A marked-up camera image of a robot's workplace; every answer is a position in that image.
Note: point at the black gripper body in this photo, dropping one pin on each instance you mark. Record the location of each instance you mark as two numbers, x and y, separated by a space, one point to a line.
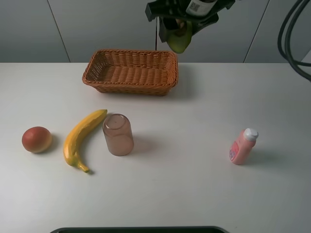
189 10

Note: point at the pink translucent cup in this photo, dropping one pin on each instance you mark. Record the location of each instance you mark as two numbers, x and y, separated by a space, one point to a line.
118 134

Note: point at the pink bottle white cap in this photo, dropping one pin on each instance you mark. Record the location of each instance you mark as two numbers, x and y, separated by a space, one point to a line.
243 145

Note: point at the green avocado half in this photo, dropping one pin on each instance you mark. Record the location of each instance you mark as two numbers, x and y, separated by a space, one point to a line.
180 37

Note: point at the yellow banana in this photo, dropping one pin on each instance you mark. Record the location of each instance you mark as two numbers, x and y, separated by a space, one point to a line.
76 136

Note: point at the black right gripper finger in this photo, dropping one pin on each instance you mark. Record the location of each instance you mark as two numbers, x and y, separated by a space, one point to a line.
198 26

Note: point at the brown wicker basket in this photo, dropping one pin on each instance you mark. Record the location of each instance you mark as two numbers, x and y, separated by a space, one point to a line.
147 72

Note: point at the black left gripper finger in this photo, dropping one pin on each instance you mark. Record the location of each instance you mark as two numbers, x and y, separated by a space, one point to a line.
166 27

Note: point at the red orange apple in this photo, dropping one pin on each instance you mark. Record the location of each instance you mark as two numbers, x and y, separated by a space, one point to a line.
37 139

